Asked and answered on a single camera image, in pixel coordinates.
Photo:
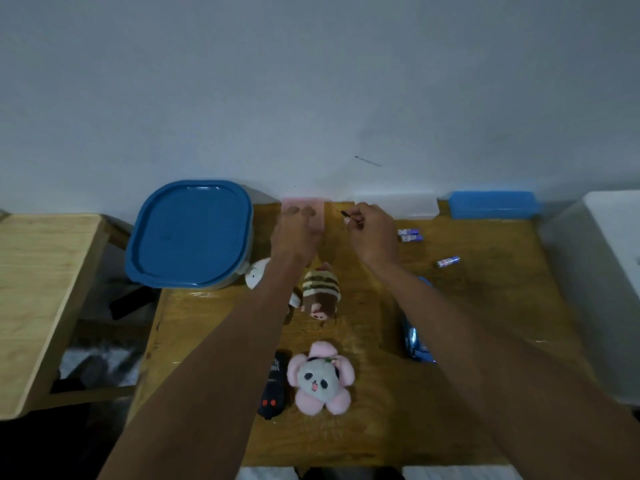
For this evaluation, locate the brown striped plush pig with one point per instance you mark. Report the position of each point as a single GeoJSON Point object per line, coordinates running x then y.
{"type": "Point", "coordinates": [320, 292]}

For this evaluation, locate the white cabinet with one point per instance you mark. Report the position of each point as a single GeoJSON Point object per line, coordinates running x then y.
{"type": "Point", "coordinates": [600, 284]}

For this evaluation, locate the blue toy car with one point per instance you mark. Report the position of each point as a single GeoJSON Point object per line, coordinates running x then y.
{"type": "Point", "coordinates": [417, 344]}

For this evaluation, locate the white plush dog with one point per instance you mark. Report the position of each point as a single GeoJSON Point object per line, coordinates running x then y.
{"type": "Point", "coordinates": [256, 274]}

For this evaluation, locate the translucent white plastic case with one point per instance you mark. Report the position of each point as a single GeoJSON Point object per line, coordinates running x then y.
{"type": "Point", "coordinates": [395, 204]}

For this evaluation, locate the small black screwdriver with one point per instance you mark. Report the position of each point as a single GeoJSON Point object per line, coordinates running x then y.
{"type": "Point", "coordinates": [348, 215]}

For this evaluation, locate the blue lidded plastic container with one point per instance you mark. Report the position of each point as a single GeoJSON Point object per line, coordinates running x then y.
{"type": "Point", "coordinates": [190, 232]}

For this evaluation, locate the black object under side table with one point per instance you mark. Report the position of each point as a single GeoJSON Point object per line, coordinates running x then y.
{"type": "Point", "coordinates": [135, 300]}

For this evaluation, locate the person's black trousers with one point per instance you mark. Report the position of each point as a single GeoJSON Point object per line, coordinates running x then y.
{"type": "Point", "coordinates": [350, 474]}

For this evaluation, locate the person's right hand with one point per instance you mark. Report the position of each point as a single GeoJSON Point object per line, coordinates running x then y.
{"type": "Point", "coordinates": [377, 239]}

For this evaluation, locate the black remote control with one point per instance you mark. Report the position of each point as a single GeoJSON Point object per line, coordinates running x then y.
{"type": "Point", "coordinates": [274, 389]}

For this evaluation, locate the light wooden side table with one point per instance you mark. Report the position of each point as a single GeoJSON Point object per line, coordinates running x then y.
{"type": "Point", "coordinates": [40, 294]}

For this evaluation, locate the person's right forearm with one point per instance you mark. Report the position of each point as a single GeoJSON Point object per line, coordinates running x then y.
{"type": "Point", "coordinates": [500, 374]}

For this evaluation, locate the pink flower plush panda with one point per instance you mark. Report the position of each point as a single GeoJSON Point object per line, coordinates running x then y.
{"type": "Point", "coordinates": [320, 382]}

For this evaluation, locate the blue plastic case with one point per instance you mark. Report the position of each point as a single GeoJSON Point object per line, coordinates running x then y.
{"type": "Point", "coordinates": [492, 204]}

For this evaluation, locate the person's left hand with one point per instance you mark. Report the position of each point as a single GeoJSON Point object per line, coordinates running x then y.
{"type": "Point", "coordinates": [295, 239]}

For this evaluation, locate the person's left forearm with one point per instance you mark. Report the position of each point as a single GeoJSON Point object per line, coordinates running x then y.
{"type": "Point", "coordinates": [210, 384]}

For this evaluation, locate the small pink plastic case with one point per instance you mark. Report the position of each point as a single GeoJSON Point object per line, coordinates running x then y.
{"type": "Point", "coordinates": [302, 201]}

